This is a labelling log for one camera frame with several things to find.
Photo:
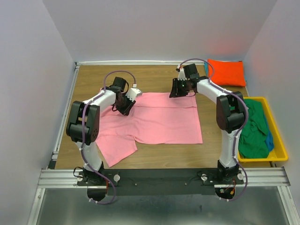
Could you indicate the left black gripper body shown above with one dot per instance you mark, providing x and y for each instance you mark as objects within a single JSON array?
[{"x": 123, "y": 106}]

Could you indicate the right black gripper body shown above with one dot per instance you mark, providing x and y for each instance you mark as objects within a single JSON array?
[{"x": 180, "y": 87}]

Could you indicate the pink t shirt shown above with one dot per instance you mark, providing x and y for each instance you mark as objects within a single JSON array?
[{"x": 155, "y": 118}]

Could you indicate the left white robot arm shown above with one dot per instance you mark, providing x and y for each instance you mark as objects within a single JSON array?
[{"x": 83, "y": 125}]

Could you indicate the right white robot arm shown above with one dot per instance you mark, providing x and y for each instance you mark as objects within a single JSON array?
[{"x": 231, "y": 117}]

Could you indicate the folded blue t shirt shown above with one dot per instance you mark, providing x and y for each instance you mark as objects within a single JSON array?
[{"x": 206, "y": 68}]

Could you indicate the folded orange t shirt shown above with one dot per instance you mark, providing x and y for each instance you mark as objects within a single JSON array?
[{"x": 228, "y": 73}]

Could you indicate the green t shirt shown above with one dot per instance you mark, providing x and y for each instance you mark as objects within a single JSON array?
[{"x": 253, "y": 136}]

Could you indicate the blue t shirt in bin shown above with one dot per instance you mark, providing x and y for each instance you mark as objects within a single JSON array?
[{"x": 269, "y": 138}]

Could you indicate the yellow plastic bin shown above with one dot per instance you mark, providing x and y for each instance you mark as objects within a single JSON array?
[{"x": 279, "y": 153}]

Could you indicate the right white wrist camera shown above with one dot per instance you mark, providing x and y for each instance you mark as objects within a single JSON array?
[{"x": 181, "y": 74}]

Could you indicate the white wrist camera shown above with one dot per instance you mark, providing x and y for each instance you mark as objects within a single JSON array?
[
  {"x": 133, "y": 93},
  {"x": 181, "y": 74}
]

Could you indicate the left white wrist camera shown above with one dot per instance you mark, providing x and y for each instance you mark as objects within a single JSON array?
[{"x": 133, "y": 93}]

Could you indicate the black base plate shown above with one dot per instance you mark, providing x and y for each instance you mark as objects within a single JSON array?
[{"x": 133, "y": 182}]

